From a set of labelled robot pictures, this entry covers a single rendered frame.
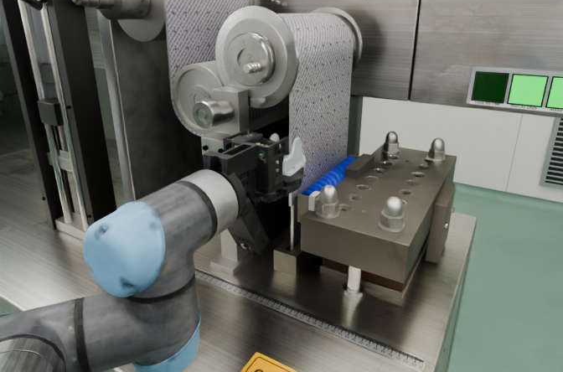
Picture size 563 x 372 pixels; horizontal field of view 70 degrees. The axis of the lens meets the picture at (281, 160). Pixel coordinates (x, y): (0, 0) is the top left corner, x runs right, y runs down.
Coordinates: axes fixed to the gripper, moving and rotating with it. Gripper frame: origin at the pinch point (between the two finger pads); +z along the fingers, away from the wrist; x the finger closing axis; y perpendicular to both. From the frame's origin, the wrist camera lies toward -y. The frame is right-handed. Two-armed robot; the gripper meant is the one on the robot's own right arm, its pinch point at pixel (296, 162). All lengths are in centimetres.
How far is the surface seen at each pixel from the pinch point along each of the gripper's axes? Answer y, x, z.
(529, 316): -109, -52, 132
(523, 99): 8.0, -29.6, 30.1
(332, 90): 9.5, -0.2, 12.6
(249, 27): 20.6, 6.6, -2.7
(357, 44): 16.6, -0.4, 23.2
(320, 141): 1.3, -0.2, 8.4
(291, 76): 14.0, -0.4, -2.5
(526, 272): -109, -50, 169
